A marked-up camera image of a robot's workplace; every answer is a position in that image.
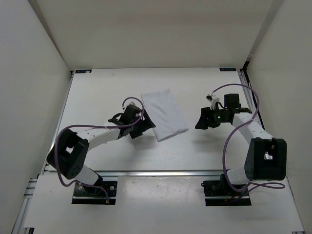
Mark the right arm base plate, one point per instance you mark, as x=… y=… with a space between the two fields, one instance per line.
x=219 y=193

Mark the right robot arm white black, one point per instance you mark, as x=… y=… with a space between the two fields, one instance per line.
x=266 y=157

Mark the white front cover board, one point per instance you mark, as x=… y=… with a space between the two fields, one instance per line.
x=166 y=205

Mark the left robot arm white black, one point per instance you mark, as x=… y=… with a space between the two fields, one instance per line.
x=72 y=147

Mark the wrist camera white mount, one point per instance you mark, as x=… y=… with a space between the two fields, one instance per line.
x=213 y=99
x=132 y=103

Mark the right blue corner sticker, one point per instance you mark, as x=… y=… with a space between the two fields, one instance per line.
x=227 y=69

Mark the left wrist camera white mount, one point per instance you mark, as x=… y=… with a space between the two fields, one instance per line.
x=132 y=103

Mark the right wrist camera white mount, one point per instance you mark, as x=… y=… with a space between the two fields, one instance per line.
x=213 y=99

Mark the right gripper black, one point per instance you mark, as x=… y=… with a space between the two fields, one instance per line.
x=203 y=123

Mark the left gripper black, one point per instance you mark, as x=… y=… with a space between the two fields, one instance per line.
x=145 y=124

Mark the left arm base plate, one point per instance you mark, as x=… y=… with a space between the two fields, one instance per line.
x=95 y=196

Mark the white skirt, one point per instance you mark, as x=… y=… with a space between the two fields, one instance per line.
x=164 y=112

